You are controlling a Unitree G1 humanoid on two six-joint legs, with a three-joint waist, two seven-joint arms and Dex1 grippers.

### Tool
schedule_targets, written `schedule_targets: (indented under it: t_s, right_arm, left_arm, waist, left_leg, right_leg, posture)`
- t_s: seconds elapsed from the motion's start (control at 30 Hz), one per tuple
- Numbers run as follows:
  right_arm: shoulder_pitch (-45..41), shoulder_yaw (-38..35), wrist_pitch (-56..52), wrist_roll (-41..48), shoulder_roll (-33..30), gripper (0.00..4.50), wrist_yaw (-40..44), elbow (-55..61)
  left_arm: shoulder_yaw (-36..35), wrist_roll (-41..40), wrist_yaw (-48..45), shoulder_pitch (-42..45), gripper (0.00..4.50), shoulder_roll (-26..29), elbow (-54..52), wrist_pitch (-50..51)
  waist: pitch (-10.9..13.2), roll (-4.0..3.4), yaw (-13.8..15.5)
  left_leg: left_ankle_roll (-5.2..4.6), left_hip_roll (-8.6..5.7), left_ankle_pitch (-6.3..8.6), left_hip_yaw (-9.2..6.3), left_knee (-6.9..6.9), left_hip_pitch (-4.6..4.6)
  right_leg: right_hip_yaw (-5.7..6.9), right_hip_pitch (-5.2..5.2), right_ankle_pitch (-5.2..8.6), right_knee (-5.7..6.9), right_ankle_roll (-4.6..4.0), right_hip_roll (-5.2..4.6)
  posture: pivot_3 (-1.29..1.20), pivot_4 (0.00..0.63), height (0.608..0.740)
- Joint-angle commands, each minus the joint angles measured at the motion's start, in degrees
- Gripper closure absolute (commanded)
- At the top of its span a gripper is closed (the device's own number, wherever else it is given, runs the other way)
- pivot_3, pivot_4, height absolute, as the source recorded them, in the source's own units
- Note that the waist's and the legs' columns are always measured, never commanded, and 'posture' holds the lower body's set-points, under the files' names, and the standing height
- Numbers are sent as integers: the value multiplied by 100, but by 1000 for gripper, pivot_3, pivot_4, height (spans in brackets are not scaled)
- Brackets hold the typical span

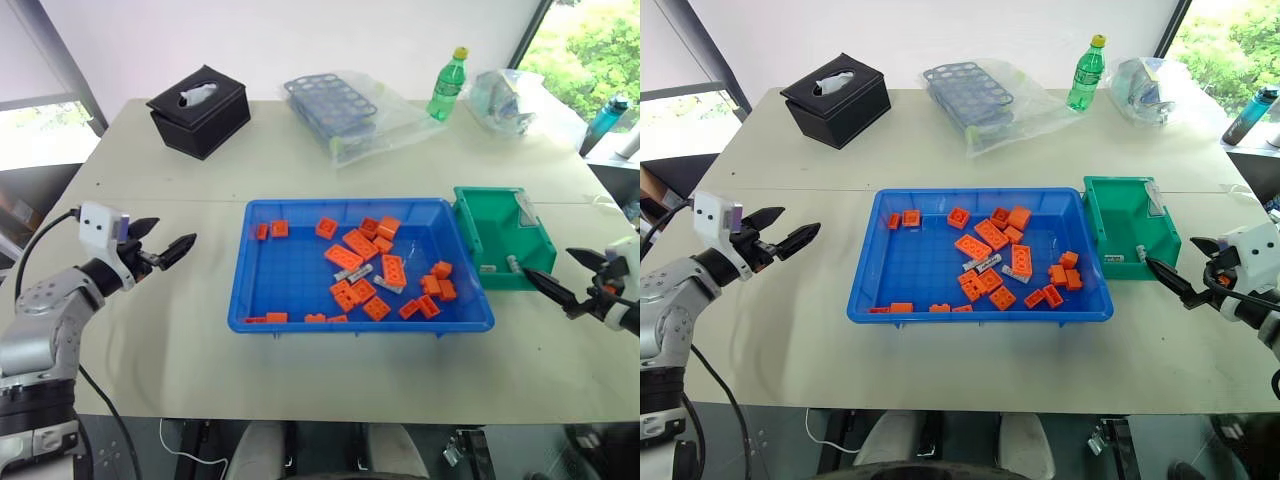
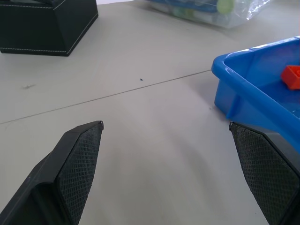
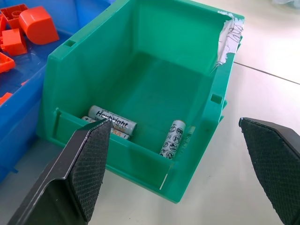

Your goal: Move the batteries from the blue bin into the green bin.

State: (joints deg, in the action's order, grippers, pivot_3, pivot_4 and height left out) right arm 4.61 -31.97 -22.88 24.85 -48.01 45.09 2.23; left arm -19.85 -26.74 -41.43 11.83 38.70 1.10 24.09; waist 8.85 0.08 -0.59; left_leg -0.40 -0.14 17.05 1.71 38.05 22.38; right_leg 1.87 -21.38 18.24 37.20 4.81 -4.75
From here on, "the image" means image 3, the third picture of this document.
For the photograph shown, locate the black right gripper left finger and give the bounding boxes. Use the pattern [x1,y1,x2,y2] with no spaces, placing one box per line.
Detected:
[7,118,113,225]

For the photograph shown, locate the white Herbright AA battery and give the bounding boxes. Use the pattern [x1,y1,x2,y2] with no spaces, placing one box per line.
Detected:
[88,105,137,136]

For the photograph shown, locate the white battery with pictograms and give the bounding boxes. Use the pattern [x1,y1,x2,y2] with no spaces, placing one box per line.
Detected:
[159,120,187,160]

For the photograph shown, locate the white paper tape label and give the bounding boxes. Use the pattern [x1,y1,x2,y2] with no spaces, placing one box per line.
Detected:
[213,10,245,74]

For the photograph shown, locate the orange plastic parts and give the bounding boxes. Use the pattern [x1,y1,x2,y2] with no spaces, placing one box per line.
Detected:
[18,6,60,45]

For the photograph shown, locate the green plastic storage bin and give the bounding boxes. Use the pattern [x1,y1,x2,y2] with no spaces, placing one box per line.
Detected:
[35,0,245,204]

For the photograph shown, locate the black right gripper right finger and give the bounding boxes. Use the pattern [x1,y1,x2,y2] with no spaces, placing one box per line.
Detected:
[238,117,300,225]

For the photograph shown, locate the blue plastic storage bin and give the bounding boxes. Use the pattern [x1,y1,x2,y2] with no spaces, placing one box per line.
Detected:
[0,0,117,183]

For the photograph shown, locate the white AA battery orange print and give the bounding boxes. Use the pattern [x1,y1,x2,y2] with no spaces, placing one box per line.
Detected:
[81,116,131,141]

